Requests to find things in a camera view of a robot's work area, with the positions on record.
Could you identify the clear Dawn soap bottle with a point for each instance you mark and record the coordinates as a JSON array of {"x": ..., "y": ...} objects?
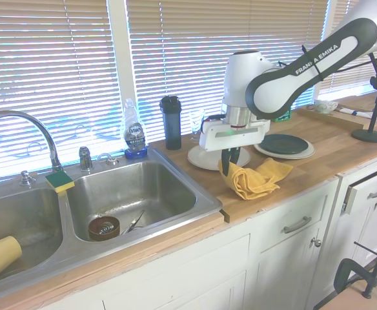
[{"x": 135, "y": 132}]

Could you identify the metal tongs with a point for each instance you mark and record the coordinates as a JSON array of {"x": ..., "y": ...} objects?
[{"x": 133, "y": 223}]

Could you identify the metal coil whisk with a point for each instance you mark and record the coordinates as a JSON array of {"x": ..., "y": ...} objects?
[{"x": 106, "y": 227}]

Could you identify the open white drawer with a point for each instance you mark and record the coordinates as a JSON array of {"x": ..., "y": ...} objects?
[{"x": 361, "y": 197}]

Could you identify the metal cabinet knob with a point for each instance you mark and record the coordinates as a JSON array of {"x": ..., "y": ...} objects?
[{"x": 316, "y": 243}]

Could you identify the white window blind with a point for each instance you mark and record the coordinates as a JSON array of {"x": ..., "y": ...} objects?
[
  {"x": 46, "y": 80},
  {"x": 191, "y": 48},
  {"x": 343, "y": 84}
]

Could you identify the wooden serving tray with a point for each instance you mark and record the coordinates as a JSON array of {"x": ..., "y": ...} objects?
[{"x": 330, "y": 119}]

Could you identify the white plate gold rim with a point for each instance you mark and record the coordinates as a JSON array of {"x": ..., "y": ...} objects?
[{"x": 201, "y": 159}]

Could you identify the white base cabinet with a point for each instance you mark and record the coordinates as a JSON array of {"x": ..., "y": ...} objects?
[{"x": 175, "y": 274}]

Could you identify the tall clear footed glass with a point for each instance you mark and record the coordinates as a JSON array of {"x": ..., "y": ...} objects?
[{"x": 195, "y": 121}]

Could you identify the chrome sink knob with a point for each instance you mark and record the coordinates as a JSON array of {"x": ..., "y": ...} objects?
[{"x": 26, "y": 178}]

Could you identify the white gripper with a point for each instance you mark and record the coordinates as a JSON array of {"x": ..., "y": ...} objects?
[{"x": 233, "y": 139}]

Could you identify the green cardboard box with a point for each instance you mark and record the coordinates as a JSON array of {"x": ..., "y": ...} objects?
[{"x": 282, "y": 117}]

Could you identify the yellow cloth towel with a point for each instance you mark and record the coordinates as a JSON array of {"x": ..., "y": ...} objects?
[{"x": 253, "y": 181}]

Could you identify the black shaker bottle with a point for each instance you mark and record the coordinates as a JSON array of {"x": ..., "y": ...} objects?
[{"x": 170, "y": 122}]

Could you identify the white floral bowl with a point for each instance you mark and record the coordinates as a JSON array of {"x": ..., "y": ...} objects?
[{"x": 325, "y": 106}]

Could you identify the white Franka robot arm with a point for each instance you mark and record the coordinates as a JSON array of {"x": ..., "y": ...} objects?
[{"x": 240, "y": 80}]

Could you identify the dark green plate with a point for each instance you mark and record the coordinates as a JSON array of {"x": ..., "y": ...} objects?
[{"x": 285, "y": 144}]

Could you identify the chrome gooseneck faucet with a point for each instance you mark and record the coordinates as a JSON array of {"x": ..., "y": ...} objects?
[{"x": 51, "y": 145}]

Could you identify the large cream plate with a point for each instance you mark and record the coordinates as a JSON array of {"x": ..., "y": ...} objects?
[{"x": 285, "y": 156}]

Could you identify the white rolled napkin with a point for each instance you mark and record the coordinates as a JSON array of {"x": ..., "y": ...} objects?
[{"x": 353, "y": 113}]

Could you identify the yellow green sponge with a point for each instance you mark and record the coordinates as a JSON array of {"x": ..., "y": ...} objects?
[{"x": 59, "y": 181}]

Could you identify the dark metal table clamp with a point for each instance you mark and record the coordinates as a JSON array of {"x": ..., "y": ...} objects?
[{"x": 343, "y": 274}]

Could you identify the stainless steel double sink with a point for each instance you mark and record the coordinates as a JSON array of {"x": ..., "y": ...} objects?
[{"x": 127, "y": 193}]

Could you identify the brown bowl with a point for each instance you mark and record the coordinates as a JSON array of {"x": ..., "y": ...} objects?
[{"x": 95, "y": 234}]

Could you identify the black round-base camera stand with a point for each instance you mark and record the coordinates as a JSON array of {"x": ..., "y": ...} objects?
[{"x": 369, "y": 135}]

